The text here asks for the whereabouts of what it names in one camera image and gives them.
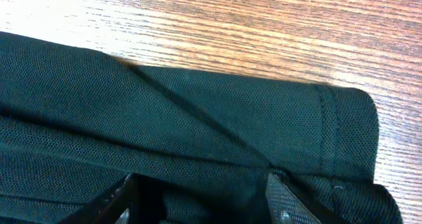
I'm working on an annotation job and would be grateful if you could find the black t-shirt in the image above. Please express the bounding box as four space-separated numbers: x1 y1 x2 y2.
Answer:
1 32 402 223

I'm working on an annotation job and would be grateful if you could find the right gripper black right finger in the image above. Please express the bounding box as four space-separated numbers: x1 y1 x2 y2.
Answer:
265 173 321 224

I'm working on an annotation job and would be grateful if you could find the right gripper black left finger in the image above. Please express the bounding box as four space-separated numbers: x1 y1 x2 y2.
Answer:
59 173 139 224

